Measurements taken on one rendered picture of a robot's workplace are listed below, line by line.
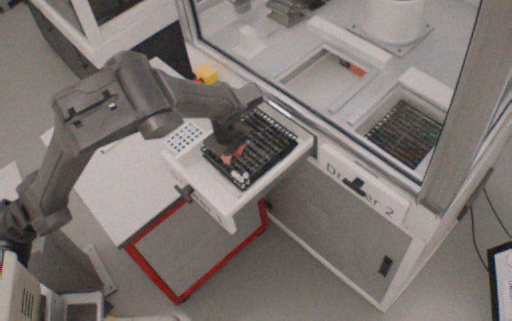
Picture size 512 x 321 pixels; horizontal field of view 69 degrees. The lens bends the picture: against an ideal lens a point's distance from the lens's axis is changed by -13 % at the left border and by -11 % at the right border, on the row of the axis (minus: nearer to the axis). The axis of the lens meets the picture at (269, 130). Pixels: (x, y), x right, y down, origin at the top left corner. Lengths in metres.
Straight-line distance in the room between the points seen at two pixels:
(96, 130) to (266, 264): 1.58
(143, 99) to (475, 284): 1.82
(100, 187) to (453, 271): 1.55
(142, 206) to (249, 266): 0.80
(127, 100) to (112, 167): 0.98
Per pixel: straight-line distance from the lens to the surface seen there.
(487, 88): 0.74
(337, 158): 1.14
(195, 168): 1.27
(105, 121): 0.49
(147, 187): 1.37
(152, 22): 1.83
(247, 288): 1.97
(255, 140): 1.22
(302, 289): 1.95
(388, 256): 1.43
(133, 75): 0.51
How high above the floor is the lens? 1.85
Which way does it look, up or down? 50 degrees down
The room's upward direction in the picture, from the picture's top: 7 degrees counter-clockwise
